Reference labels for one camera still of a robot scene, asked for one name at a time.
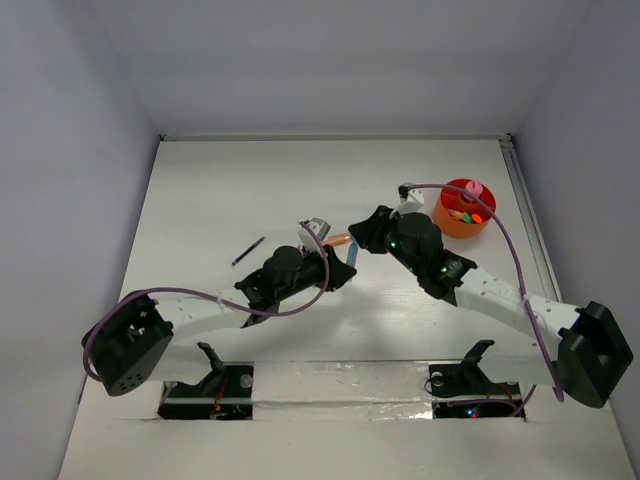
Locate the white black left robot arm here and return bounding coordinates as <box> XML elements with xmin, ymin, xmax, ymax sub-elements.
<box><xmin>81</xmin><ymin>246</ymin><xmax>357</xmax><ymax>397</ymax></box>

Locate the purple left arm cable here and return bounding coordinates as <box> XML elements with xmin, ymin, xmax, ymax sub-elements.
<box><xmin>81</xmin><ymin>222</ymin><xmax>331</xmax><ymax>383</ymax></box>

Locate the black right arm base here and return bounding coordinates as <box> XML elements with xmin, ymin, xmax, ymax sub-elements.
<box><xmin>423</xmin><ymin>340</ymin><xmax>526</xmax><ymax>420</ymax></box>

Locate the orange tip clear highlighter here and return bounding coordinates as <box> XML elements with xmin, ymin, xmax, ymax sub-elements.
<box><xmin>447</xmin><ymin>209</ymin><xmax>467</xmax><ymax>222</ymax></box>

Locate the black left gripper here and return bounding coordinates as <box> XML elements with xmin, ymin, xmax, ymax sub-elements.
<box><xmin>275</xmin><ymin>241</ymin><xmax>354</xmax><ymax>302</ymax></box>

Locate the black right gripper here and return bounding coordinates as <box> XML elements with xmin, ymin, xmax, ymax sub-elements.
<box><xmin>350</xmin><ymin>204</ymin><xmax>423</xmax><ymax>276</ymax></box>

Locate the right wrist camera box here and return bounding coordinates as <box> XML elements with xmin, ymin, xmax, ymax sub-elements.
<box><xmin>394</xmin><ymin>183</ymin><xmax>425</xmax><ymax>216</ymax></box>

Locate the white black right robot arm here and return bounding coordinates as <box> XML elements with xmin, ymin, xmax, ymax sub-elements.
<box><xmin>348</xmin><ymin>206</ymin><xmax>634</xmax><ymax>408</ymax></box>

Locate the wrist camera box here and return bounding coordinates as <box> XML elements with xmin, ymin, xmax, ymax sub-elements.
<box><xmin>394</xmin><ymin>183</ymin><xmax>425</xmax><ymax>216</ymax></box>
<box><xmin>298</xmin><ymin>217</ymin><xmax>331</xmax><ymax>251</ymax></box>

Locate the orange round organizer container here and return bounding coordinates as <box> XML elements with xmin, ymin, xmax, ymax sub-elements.
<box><xmin>432</xmin><ymin>178</ymin><xmax>497</xmax><ymax>239</ymax></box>

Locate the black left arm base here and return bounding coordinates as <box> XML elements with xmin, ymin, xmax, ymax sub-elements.
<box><xmin>157</xmin><ymin>342</ymin><xmax>254</xmax><ymax>421</ymax></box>

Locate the blue tip clear highlighter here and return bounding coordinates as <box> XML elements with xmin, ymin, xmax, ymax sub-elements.
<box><xmin>346</xmin><ymin>240</ymin><xmax>359</xmax><ymax>268</ymax></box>

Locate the peach translucent marker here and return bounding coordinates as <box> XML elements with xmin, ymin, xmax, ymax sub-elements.
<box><xmin>323</xmin><ymin>233</ymin><xmax>352</xmax><ymax>248</ymax></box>

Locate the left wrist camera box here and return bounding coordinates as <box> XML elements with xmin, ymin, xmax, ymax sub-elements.
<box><xmin>298</xmin><ymin>217</ymin><xmax>331</xmax><ymax>251</ymax></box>

